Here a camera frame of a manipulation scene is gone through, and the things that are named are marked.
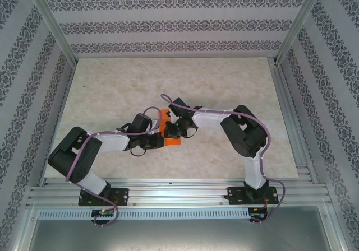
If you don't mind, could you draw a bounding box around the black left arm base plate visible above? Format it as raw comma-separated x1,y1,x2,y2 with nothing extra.
79,188,130,207

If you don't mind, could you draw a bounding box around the orange cloth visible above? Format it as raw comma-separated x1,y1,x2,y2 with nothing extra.
158,108,182,147

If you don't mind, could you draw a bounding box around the white left camera mount bracket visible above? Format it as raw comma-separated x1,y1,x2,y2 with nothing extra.
150,118,161,136

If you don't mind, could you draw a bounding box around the right circuit board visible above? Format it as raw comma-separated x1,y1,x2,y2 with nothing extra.
249,207,267,220

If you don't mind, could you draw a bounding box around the aluminium corner post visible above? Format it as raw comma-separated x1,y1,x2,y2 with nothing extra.
24,0,79,64
275,0,329,66

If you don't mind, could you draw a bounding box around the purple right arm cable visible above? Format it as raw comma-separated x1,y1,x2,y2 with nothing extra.
159,93,287,226

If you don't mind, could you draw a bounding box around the slotted grey cable duct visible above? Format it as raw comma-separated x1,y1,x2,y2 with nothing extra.
38,208,250,220

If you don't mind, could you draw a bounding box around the left circuit board green light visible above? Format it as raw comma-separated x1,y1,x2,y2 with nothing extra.
91,208,115,217

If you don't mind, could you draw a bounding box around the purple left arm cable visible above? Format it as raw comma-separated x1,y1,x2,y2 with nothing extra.
65,106,161,229

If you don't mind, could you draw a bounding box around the aluminium front rail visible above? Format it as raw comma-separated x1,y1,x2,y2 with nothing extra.
24,178,333,210

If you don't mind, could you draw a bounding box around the aluminium side rail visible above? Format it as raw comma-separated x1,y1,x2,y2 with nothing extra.
39,62,78,186
268,57,319,184

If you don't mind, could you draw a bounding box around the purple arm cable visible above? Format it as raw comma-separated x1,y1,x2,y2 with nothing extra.
65,106,161,229
159,93,287,226

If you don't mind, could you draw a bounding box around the grey metal sheet panel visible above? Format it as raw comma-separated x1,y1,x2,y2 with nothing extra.
26,219,346,251

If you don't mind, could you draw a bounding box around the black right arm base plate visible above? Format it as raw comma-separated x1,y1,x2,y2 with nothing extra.
227,186,278,206

